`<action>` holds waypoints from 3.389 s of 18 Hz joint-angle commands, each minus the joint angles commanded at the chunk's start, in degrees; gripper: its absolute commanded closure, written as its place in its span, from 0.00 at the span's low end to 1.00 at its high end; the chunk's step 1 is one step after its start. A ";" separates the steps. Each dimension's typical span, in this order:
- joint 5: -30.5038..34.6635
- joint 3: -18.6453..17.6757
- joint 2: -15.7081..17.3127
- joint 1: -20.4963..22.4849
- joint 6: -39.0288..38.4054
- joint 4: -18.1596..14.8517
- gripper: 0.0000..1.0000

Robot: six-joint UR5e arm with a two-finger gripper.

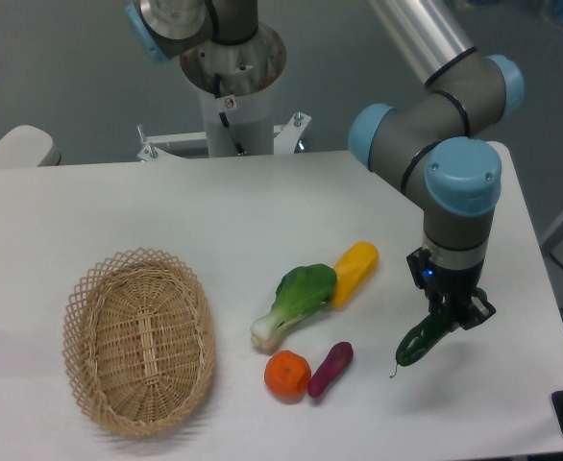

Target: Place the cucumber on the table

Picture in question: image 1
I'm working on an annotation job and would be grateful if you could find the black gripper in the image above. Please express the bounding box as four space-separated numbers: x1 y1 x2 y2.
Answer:
406 245 496 330

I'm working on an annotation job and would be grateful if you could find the green cucumber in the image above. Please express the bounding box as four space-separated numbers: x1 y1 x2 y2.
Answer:
390 309 460 378

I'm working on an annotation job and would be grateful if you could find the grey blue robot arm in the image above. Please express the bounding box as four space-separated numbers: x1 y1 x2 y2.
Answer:
125 1 525 329

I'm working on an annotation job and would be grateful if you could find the yellow bell pepper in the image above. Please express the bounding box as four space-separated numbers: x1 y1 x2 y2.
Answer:
330 241 379 309

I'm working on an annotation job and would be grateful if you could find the purple sweet potato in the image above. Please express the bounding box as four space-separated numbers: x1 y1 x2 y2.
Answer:
307 341 354 399

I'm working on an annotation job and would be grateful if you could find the green bok choy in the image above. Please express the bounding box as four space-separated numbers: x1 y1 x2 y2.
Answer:
250 263 337 353

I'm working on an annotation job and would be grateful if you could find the orange tangerine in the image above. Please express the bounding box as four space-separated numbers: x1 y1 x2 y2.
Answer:
263 350 311 401

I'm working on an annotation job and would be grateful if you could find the woven wicker basket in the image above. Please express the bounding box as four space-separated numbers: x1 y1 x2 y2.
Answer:
62 248 215 437

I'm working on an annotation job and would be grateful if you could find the white chair seat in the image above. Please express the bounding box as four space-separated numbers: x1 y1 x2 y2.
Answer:
0 125 61 170

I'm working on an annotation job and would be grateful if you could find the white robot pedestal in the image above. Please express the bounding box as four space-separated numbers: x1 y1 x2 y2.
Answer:
137 23 311 161

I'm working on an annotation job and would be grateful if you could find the black cable on pedestal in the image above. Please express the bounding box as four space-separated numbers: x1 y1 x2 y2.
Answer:
212 71 249 158

